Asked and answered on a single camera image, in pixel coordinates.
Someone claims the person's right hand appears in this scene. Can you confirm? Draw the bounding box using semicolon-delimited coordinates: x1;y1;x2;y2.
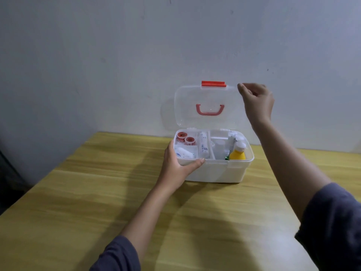
237;83;275;128

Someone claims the wrapped white bandage pack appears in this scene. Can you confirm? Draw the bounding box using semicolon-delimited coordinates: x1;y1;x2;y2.
228;131;245;150

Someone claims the yellow bottle with white cap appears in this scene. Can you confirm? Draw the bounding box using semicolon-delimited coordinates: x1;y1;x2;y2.
229;141;247;161

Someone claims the dark grey left sleeve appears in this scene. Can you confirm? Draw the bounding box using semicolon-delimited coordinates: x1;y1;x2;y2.
89;235;142;271

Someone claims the white divided insert tray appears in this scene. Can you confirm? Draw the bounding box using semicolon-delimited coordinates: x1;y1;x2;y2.
174;129;216;161

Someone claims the white plastic storage box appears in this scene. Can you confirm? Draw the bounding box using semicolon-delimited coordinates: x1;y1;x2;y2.
173;129;255;184

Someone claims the dark grey right sleeve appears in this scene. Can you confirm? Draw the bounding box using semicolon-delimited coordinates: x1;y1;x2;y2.
294;182;361;271

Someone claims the person's left hand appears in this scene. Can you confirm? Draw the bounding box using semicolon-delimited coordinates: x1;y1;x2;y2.
156;139;205;192

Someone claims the person's left forearm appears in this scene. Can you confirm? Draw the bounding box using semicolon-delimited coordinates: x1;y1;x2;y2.
121;180;181;261

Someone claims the dark grey sleeve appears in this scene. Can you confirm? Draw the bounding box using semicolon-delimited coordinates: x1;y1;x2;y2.
89;235;142;271
294;182;361;271

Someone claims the person's right forearm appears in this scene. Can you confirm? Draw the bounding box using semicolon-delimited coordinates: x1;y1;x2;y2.
250;119;332;222

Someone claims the clear wrapped gauze roll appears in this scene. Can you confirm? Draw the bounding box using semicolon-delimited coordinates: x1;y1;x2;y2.
197;132;210;159

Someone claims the clear plastic box lid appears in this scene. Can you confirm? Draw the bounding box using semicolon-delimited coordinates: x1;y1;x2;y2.
174;84;249;132

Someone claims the red carry handle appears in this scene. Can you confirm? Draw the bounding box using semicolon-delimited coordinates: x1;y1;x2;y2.
196;104;225;116

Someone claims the white bandage roll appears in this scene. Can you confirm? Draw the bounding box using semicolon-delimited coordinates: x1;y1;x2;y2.
175;147;196;159

